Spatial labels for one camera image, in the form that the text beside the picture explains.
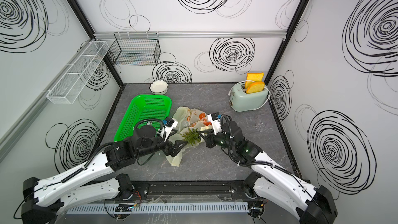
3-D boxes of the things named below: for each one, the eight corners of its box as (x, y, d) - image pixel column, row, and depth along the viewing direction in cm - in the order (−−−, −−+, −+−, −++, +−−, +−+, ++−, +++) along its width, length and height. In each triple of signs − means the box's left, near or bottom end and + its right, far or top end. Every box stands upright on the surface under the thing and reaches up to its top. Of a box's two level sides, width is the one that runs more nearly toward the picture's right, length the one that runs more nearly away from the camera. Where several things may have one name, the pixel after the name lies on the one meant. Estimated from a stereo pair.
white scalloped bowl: (148, 95, 114) (147, 92, 112) (152, 82, 123) (151, 80, 120) (166, 95, 114) (165, 92, 112) (168, 82, 123) (168, 80, 120)
